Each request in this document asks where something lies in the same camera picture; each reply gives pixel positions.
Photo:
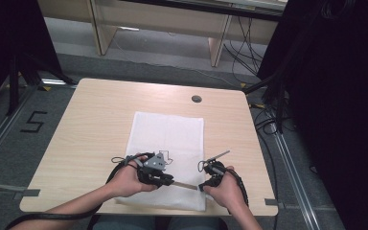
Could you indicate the grey floor tape strip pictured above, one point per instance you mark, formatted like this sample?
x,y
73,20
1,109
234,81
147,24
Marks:
x,y
9,189

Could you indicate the person's left hand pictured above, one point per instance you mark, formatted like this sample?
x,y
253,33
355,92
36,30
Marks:
x,y
126,180

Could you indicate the small grey tape piece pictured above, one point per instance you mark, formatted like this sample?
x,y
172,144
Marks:
x,y
271,202

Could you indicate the person's right hand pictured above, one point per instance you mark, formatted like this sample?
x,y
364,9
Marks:
x,y
230,191

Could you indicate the metal floor rail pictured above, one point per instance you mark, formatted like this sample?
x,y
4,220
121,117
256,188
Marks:
x,y
295,172
3,127

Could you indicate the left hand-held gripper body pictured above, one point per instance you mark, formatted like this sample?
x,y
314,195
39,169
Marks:
x,y
155,162

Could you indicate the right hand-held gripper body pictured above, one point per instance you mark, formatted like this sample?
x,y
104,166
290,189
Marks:
x,y
216,171

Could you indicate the black curtain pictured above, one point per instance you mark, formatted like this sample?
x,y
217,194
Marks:
x,y
338,96
9,38

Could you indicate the thin brown strip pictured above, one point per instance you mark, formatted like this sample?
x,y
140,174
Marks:
x,y
185,185

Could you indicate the wooden desk frame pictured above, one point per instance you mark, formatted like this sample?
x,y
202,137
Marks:
x,y
159,17

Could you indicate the black metal stand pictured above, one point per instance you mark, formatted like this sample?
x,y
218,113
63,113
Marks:
x,y
12,83
279,96

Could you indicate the white mesh towel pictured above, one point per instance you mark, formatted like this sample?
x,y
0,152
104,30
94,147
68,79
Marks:
x,y
169,134

